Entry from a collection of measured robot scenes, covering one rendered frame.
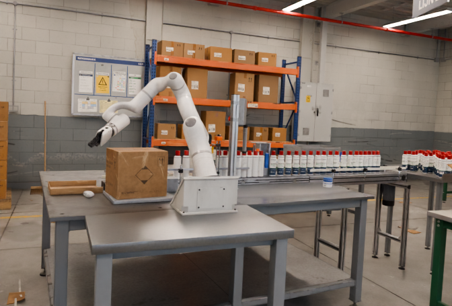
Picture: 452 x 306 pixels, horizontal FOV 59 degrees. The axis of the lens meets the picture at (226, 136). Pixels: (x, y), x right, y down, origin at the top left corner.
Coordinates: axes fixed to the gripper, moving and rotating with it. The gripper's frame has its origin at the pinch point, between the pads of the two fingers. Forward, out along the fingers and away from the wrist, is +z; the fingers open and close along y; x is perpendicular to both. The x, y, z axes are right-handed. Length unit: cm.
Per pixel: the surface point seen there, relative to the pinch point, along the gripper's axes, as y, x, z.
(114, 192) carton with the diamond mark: 9.2, -28.3, 13.7
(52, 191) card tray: 26.3, 5.3, 24.2
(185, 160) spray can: 23, -42, -51
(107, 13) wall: 174, 281, -392
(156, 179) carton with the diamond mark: 1.8, -43.2, -4.8
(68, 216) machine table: -6, -27, 49
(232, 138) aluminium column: 2, -62, -73
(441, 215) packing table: -22, -204, -84
